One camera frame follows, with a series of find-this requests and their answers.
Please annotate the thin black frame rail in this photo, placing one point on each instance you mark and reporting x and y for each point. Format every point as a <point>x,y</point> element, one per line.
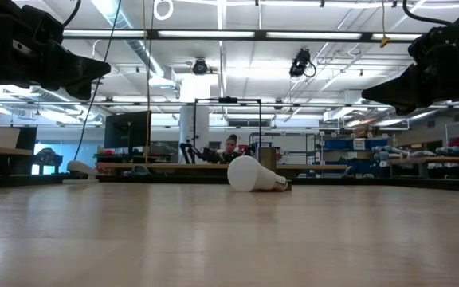
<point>333,106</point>

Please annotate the white LED light strip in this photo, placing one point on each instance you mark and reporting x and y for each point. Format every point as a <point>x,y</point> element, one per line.
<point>106,34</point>
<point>205,34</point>
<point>313,35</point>
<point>397,37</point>

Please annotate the silver ceiling duct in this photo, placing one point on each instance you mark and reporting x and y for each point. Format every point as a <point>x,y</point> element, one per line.
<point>142,49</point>

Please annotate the black overhead frame beam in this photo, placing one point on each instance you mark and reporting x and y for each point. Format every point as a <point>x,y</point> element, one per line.
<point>151,34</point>

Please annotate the black cabinet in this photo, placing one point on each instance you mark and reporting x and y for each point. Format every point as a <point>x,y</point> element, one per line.
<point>26,147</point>

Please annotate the black hanging camera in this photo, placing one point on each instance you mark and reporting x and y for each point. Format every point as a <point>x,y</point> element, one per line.
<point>300,61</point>

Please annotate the white building column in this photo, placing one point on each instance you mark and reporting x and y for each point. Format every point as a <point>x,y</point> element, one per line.
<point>201,119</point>

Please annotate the white label card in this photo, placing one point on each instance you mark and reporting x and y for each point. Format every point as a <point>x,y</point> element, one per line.
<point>359,144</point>

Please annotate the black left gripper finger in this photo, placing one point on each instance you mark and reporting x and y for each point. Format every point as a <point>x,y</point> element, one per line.
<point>78,71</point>
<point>83,91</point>

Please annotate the metal lamp socket base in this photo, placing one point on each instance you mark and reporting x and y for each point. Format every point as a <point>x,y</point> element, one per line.
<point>269,157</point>

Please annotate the black dome ceiling camera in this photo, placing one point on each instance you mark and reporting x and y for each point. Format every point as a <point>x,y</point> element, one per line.
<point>199,67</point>

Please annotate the large wooden desk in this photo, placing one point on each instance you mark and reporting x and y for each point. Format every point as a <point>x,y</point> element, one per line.
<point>165,165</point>

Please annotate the small blue object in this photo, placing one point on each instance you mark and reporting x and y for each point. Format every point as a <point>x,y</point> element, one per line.
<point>140,170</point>

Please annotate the person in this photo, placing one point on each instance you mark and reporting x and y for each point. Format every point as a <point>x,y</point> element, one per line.
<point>231,144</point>

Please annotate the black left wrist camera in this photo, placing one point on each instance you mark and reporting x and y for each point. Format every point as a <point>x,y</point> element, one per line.
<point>44,26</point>

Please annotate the wooden workbench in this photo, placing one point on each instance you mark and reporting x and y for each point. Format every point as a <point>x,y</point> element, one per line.
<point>432,160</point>

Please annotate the dark background machine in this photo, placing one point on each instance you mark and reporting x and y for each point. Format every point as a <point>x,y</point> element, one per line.
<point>48,157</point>

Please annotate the black computer monitor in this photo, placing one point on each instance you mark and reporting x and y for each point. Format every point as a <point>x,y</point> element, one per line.
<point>128,129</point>

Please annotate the brown cardboard box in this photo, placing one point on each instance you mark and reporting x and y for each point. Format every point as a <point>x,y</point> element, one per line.
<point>363,130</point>

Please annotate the blue storage bin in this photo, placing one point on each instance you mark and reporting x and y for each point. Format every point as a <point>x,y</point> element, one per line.
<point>365,167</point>
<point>377,143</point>
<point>337,144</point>

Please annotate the white lightbulb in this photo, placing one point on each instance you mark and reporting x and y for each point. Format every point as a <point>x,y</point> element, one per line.
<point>249,174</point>

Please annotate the blue white rolled bundle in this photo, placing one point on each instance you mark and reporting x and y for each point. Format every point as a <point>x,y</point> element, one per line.
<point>420,153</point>
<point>456,151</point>
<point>389,153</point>

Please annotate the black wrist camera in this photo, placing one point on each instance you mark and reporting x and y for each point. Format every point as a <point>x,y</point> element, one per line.
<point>436,44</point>
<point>44,26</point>

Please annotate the black background robot arm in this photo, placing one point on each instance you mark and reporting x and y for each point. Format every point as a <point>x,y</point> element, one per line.
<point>197,153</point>

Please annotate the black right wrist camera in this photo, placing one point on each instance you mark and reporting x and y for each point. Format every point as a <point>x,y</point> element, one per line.
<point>436,44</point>

